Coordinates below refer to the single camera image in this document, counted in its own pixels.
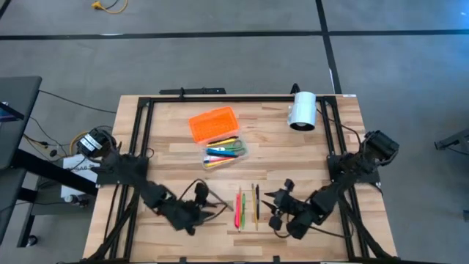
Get yellow extension cable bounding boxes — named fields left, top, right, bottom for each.
left=91, top=0, right=129, bottom=15

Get blue-lit screen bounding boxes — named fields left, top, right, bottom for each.
left=0, top=101, right=25, bottom=124

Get black desk leg frame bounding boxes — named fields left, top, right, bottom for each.
left=10, top=148, right=100, bottom=249

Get yellow pencil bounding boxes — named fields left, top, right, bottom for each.
left=251, top=183, right=259, bottom=231

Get black aluminium table frame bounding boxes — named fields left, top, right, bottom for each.
left=82, top=94, right=400, bottom=264

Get dark grey pencil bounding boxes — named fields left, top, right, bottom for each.
left=209, top=189, right=235, bottom=213

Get black side desk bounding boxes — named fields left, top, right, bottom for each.
left=0, top=76, right=43, bottom=172

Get white cardboard box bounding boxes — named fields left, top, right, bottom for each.
left=61, top=153, right=102, bottom=199

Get black floor cable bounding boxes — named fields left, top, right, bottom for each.
left=38, top=89, right=117, bottom=114

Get green-handled scissors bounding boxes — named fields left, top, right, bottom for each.
left=210, top=141, right=247, bottom=157

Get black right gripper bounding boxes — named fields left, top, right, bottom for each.
left=262, top=178, right=305, bottom=232

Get clear box with orange lid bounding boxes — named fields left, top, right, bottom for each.
left=188, top=106, right=251, bottom=172

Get thin pink pen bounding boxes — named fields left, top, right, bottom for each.
left=203, top=155, right=243, bottom=164

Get thick pink pen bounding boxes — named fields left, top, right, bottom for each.
left=234, top=193, right=242, bottom=230

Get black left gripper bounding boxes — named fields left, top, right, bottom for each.
left=160, top=181, right=218, bottom=236

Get blue pen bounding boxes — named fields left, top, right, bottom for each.
left=205, top=147, right=239, bottom=158

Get black bar with knob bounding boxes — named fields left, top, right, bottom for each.
left=159, top=87, right=227, bottom=95

